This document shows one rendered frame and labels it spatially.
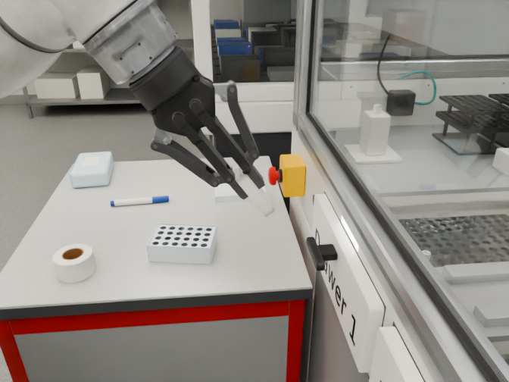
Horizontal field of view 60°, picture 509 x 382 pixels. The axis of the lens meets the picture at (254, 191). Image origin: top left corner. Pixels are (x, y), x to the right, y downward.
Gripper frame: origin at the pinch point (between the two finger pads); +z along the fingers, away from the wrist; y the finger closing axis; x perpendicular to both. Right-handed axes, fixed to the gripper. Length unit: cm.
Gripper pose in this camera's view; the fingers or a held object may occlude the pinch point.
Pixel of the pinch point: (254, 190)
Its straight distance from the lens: 58.3
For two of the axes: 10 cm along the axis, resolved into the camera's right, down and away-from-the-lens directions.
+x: -1.0, -4.5, 8.9
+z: 5.7, 7.0, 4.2
